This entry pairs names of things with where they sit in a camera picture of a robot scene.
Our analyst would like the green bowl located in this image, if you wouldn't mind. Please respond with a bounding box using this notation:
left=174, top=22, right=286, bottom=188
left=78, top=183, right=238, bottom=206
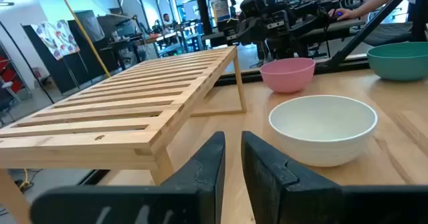
left=366, top=41, right=428, bottom=82

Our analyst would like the person's hand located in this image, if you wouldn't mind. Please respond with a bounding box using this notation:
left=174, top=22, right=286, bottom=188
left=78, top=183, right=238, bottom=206
left=328, top=7, right=360, bottom=21

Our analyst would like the black side table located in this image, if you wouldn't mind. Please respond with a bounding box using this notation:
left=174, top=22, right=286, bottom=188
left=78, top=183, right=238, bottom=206
left=294, top=18, right=415, bottom=47

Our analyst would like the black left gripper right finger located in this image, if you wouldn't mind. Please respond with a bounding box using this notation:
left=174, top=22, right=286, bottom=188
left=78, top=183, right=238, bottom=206
left=241, top=131, right=428, bottom=224

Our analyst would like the white plastic container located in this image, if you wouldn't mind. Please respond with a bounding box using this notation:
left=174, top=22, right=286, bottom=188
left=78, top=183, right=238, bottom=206
left=209, top=0, right=231, bottom=23

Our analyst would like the person's forearm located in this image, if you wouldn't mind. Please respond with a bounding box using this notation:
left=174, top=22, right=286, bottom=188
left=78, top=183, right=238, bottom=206
left=347, top=0, right=407, bottom=19

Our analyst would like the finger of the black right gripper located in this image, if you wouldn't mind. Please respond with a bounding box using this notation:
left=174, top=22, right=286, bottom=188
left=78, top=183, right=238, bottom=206
left=263, top=11, right=292, bottom=47
left=217, top=18, right=257, bottom=47

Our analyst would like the floral patterned cloth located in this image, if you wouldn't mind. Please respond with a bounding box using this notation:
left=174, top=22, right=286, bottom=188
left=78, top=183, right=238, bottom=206
left=30, top=19, right=81, bottom=61

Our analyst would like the yellow hanging cable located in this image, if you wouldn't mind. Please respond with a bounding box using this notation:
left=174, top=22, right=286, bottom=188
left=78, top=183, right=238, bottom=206
left=54, top=0, right=112, bottom=79

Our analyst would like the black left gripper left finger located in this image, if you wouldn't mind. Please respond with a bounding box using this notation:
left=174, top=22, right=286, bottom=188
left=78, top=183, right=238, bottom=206
left=29, top=131, right=227, bottom=224

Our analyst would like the wooden slatted shelf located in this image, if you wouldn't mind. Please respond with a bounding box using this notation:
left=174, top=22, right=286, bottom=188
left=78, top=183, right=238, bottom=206
left=0, top=45, right=248, bottom=224

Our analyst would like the white bowl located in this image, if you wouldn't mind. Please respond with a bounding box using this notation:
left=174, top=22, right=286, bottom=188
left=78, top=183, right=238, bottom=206
left=268, top=94, right=379, bottom=168

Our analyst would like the pink bowl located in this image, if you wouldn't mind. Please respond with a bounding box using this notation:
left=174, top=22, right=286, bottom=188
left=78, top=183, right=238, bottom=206
left=259, top=57, right=316, bottom=94

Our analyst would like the black partition panel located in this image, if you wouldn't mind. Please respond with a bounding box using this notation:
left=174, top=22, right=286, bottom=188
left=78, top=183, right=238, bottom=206
left=21, top=9, right=120, bottom=96

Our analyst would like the red storage rack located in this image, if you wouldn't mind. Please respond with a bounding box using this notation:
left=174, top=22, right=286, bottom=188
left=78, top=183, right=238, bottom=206
left=0, top=41, right=33, bottom=100

